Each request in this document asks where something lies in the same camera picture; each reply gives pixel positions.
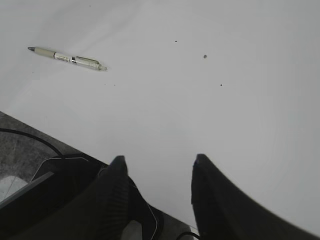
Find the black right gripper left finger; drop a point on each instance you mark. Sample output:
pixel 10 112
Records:
pixel 98 213

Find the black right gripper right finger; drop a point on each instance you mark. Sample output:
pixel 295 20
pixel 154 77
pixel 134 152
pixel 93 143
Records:
pixel 224 212

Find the cream barrel pen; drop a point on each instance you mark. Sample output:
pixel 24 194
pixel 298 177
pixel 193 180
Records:
pixel 75 60

